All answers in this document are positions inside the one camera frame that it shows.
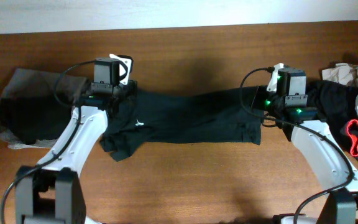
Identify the black Nike t-shirt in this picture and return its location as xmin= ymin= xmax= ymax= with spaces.
xmin=99 ymin=87 xmax=261 ymax=161

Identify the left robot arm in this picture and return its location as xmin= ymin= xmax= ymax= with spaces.
xmin=8 ymin=54 xmax=137 ymax=223

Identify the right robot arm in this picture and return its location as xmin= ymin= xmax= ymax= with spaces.
xmin=245 ymin=63 xmax=358 ymax=223

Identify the black and red garment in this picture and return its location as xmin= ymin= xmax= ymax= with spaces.
xmin=306 ymin=81 xmax=358 ymax=161

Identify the black folded shirt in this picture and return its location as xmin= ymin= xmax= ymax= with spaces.
xmin=0 ymin=96 xmax=71 ymax=144

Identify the white crumpled garment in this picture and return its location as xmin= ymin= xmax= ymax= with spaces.
xmin=321 ymin=63 xmax=358 ymax=87

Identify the left black cable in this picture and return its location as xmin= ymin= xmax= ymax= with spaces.
xmin=0 ymin=55 xmax=133 ymax=224

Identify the black cable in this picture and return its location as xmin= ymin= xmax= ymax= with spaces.
xmin=239 ymin=67 xmax=355 ymax=224
xmin=0 ymin=55 xmax=133 ymax=224

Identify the right black cable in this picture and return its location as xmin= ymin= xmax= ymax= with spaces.
xmin=239 ymin=67 xmax=355 ymax=224

